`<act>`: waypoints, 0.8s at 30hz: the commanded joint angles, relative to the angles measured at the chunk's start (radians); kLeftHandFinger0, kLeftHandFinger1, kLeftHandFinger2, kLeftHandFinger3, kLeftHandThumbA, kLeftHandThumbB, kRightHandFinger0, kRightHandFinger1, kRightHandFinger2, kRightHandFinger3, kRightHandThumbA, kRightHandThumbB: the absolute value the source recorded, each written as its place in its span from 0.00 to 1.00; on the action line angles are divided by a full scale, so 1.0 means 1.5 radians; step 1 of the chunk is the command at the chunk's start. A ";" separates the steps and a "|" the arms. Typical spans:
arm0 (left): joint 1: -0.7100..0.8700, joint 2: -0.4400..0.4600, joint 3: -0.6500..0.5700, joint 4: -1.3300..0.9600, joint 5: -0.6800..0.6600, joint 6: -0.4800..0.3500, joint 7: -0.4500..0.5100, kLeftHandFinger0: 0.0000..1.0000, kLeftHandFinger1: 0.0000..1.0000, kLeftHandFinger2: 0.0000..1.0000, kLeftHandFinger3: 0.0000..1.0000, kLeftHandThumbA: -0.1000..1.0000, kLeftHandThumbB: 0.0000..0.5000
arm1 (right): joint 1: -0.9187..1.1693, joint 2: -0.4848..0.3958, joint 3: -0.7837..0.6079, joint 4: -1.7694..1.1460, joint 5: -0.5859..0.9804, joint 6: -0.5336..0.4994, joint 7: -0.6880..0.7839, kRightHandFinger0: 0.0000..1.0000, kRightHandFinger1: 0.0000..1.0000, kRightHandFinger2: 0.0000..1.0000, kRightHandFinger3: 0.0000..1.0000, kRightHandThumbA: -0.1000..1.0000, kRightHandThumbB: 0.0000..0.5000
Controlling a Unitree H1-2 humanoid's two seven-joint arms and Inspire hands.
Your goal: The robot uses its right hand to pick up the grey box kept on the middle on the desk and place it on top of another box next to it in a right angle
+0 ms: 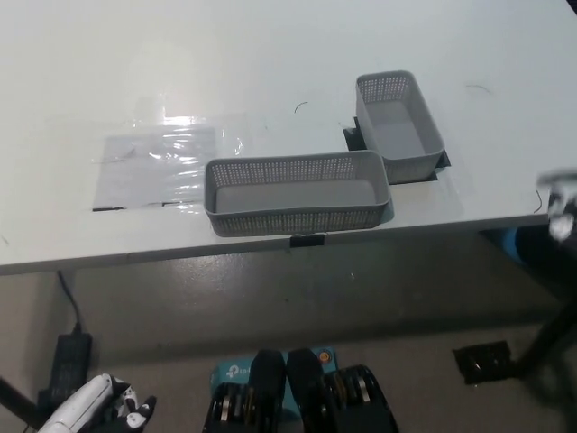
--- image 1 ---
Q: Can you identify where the white and black left hand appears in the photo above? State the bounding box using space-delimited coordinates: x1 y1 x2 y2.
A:
39 373 159 433

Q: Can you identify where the clear plastic sheet over paper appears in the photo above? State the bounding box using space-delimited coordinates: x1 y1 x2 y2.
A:
88 93 247 213

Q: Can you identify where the black floor socket plate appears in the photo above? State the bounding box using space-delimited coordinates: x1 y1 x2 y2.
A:
452 340 516 385

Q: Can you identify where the black table leg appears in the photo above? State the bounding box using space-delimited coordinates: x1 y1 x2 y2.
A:
512 298 577 376

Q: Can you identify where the black metal bar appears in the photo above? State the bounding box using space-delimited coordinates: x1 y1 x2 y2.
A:
0 375 44 424

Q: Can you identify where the black power adapter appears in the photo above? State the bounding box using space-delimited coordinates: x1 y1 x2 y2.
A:
37 332 94 410

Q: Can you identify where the black tape strip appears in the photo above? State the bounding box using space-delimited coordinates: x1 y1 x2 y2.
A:
288 233 326 250

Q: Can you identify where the grey perforated plastic basket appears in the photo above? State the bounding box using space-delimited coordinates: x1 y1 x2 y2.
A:
204 151 391 238
354 70 449 185

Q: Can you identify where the black and white right hand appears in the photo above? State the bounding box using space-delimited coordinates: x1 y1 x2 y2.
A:
536 167 577 243

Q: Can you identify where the black power cable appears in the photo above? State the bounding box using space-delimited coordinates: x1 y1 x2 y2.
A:
57 270 85 336

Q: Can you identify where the black marker mat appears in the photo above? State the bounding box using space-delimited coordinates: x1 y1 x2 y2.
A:
343 116 453 182

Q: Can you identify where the teal router box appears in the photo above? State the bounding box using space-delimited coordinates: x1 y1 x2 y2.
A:
210 345 337 417

